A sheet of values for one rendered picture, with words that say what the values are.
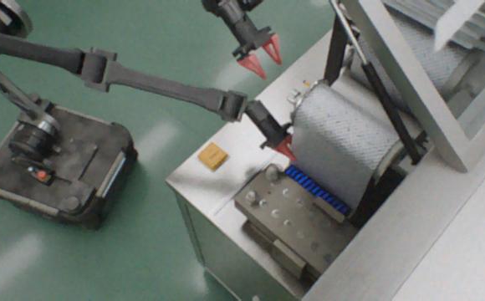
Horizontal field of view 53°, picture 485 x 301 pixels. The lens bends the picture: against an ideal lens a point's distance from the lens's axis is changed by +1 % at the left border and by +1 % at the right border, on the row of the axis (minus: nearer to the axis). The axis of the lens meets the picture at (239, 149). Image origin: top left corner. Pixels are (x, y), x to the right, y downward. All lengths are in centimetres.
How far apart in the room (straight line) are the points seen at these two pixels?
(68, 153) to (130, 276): 66
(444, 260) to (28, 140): 191
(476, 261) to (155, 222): 180
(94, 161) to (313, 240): 140
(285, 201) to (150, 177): 135
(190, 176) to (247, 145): 21
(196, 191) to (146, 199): 105
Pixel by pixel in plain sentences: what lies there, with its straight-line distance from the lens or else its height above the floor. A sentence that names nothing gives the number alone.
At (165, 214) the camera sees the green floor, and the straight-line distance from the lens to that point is 250.
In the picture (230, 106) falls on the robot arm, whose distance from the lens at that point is 133.
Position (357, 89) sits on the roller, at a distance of 133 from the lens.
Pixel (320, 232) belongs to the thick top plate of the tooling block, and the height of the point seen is 103.
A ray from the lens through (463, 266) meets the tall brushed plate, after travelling 94.
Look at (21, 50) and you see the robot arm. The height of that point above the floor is 136.
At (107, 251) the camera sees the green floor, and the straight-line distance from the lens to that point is 250.
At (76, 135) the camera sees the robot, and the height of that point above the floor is 24.
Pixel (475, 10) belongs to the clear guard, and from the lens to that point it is 82.
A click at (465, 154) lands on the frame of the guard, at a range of 74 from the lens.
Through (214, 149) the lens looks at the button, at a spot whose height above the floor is 92.
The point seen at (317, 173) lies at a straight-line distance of 136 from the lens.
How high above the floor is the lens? 227
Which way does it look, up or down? 60 degrees down
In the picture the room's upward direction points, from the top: 3 degrees counter-clockwise
